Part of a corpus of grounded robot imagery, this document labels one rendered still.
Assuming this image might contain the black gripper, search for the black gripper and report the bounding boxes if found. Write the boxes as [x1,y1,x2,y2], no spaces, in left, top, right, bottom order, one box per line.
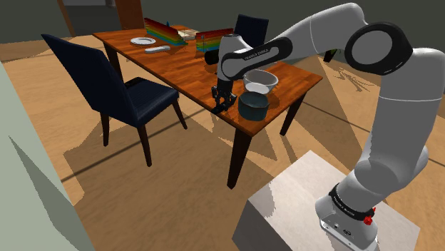
[210,78,238,116]

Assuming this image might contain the dark teal bowl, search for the dark teal bowl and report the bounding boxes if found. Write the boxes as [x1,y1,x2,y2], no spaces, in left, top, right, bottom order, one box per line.
[237,91,270,122]

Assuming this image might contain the white bowl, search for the white bowl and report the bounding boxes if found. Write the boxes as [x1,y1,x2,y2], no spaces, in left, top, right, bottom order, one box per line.
[242,68,280,96]

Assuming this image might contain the wooden dining table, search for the wooden dining table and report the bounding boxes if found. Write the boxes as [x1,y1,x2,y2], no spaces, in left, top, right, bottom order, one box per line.
[92,24,324,190]

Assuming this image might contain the rainbow striped box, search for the rainbow striped box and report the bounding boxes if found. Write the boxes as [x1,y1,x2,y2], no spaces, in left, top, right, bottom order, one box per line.
[195,28,235,53]
[143,17,189,47]

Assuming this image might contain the beige book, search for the beige book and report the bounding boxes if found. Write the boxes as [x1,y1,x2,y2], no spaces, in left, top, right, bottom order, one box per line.
[178,29,200,41]

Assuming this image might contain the dark blue dining chair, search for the dark blue dining chair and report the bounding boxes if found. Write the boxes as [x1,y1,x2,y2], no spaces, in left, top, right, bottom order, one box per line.
[41,34,188,168]
[233,14,270,48]

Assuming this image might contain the white remote control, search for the white remote control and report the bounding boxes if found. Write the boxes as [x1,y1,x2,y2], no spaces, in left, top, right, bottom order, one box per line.
[144,46,172,55]

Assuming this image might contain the white plate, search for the white plate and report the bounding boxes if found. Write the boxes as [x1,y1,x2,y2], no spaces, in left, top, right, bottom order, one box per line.
[130,36,157,46]

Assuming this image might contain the grey robot stand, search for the grey robot stand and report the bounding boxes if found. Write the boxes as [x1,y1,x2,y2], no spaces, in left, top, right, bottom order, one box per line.
[232,150,421,251]

